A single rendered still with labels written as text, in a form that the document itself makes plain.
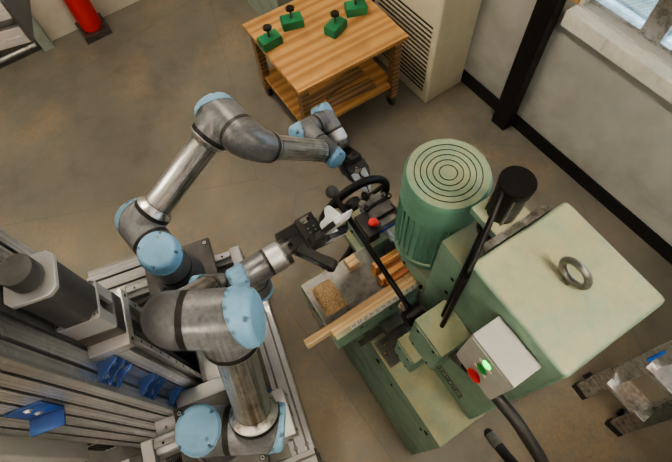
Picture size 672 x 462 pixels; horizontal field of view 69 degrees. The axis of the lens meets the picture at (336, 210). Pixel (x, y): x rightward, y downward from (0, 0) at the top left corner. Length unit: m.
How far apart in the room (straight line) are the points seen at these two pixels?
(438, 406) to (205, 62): 2.58
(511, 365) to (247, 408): 0.59
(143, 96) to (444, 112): 1.85
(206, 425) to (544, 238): 0.87
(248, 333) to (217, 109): 0.70
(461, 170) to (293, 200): 1.74
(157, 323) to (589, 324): 0.73
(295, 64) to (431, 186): 1.63
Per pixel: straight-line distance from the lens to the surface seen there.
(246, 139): 1.35
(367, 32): 2.63
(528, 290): 0.85
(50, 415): 1.27
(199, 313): 0.94
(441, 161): 0.99
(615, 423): 2.47
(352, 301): 1.45
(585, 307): 0.88
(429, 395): 1.51
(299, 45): 2.58
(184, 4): 3.85
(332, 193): 1.24
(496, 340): 0.86
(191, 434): 1.30
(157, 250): 1.46
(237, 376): 1.06
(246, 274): 1.23
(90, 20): 3.76
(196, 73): 3.34
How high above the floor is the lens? 2.29
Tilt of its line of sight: 62 degrees down
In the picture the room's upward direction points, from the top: 5 degrees counter-clockwise
